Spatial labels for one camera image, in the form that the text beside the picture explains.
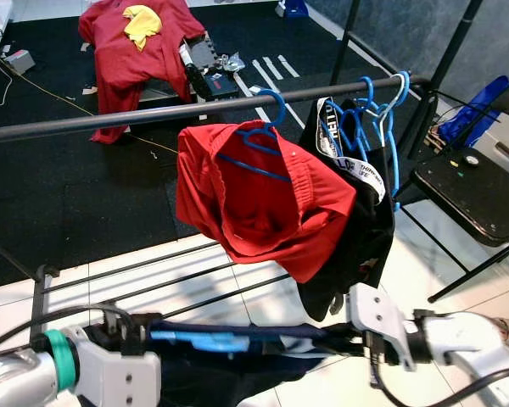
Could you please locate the black shorts white waistband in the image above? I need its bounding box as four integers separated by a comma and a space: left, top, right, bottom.
297, 98, 397, 321

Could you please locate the red shirt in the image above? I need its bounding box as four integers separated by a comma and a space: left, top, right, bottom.
175, 119, 357, 285

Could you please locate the black folding chair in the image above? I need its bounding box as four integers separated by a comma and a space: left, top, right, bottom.
399, 76, 509, 304

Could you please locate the black metal clothes rack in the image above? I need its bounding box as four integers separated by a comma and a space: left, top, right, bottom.
0, 0, 486, 342

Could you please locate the red draped cloth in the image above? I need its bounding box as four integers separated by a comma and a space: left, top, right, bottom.
78, 0, 206, 143

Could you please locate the grey black device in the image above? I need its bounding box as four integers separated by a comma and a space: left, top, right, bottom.
180, 34, 247, 98

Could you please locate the small grey box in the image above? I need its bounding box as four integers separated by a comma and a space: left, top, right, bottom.
4, 49, 36, 75

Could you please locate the yellow cloth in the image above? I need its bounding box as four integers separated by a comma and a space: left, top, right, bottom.
123, 4, 164, 52

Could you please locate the blue box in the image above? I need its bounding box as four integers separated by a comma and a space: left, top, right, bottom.
276, 0, 310, 18

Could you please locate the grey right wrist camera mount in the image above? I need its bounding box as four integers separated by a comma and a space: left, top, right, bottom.
346, 282, 418, 371

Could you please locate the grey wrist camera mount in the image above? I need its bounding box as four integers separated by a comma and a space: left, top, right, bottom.
64, 326, 164, 407
346, 282, 418, 371

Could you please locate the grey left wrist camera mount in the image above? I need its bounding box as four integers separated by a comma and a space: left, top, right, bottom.
64, 326, 164, 407

